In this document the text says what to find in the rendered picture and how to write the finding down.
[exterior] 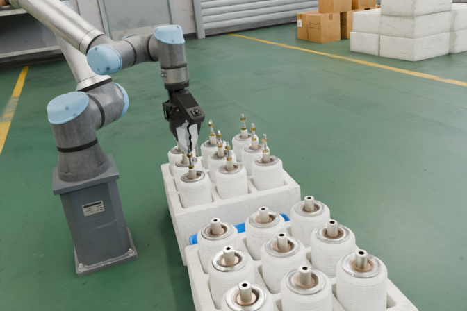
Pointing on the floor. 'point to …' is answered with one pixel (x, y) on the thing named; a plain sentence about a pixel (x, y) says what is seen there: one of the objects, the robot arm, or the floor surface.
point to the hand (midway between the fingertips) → (189, 149)
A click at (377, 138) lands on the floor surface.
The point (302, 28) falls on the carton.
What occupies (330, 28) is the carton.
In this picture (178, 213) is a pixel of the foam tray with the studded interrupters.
